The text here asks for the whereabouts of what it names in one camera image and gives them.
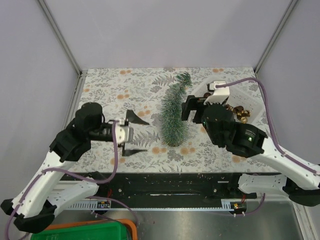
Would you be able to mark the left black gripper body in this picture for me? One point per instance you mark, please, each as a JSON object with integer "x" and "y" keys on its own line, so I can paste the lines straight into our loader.
{"x": 104, "y": 131}

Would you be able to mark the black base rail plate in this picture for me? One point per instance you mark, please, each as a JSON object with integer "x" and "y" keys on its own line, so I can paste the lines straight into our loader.
{"x": 174, "y": 190}

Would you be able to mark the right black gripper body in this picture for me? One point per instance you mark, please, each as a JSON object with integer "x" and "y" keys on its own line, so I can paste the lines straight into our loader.
{"x": 210, "y": 134}

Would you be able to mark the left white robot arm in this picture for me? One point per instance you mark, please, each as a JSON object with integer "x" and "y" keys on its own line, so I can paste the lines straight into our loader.
{"x": 54, "y": 188}

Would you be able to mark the green plastic bin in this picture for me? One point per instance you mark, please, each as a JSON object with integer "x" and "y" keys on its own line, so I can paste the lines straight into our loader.
{"x": 100, "y": 231}

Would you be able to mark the white plastic basket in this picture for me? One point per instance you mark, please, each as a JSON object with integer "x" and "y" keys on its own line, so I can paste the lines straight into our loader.
{"x": 238, "y": 97}

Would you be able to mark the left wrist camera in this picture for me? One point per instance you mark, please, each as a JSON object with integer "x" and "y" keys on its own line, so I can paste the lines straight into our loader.
{"x": 124, "y": 133}

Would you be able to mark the white slotted cable duct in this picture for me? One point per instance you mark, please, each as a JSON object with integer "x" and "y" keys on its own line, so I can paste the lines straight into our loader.
{"x": 92, "y": 205}

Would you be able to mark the small frosted christmas tree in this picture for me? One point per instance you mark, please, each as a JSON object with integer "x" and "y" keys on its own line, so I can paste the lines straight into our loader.
{"x": 173, "y": 130}

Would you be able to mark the floral patterned mat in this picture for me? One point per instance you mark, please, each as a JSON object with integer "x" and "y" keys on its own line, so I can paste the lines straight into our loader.
{"x": 142, "y": 90}

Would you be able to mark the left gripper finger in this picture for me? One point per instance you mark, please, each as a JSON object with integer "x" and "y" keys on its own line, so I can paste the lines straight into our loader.
{"x": 131, "y": 117}
{"x": 126, "y": 152}

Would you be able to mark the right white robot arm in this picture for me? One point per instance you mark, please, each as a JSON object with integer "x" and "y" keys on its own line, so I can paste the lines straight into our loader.
{"x": 298, "y": 180}

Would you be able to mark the dark brown bauble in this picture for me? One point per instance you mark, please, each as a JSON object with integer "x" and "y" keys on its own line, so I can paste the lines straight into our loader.
{"x": 207, "y": 94}

